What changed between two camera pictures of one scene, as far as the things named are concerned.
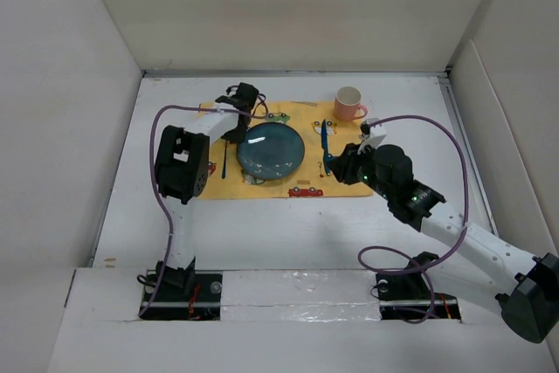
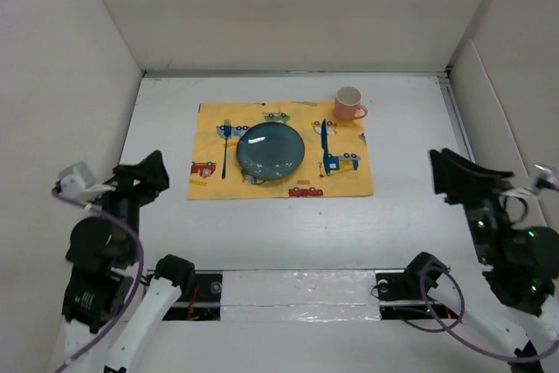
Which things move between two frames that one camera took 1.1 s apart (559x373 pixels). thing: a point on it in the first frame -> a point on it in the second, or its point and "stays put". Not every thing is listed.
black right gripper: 342,166 -> 462,178
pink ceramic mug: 347,103 stays put
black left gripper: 237,137 -> 150,169
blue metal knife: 325,148 stays put
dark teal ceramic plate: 270,151 stays put
